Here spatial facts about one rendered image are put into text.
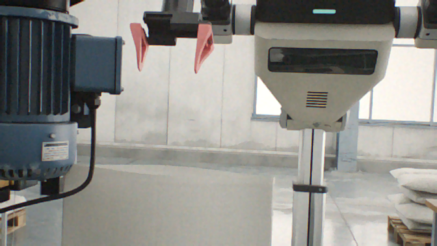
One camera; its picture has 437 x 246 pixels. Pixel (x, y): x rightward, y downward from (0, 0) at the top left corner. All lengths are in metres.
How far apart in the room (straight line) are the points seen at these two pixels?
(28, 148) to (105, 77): 0.15
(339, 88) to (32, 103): 0.97
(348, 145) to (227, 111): 2.20
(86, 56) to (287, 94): 0.84
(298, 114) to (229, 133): 7.58
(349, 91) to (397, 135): 7.80
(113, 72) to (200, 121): 8.41
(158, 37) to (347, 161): 7.93
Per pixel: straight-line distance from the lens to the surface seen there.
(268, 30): 1.44
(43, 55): 0.78
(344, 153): 8.74
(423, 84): 9.38
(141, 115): 9.43
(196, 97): 9.20
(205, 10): 1.44
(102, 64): 0.80
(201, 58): 0.88
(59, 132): 0.79
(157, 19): 0.90
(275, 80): 1.49
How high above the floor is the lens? 1.22
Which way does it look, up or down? 3 degrees down
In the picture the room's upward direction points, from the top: 2 degrees clockwise
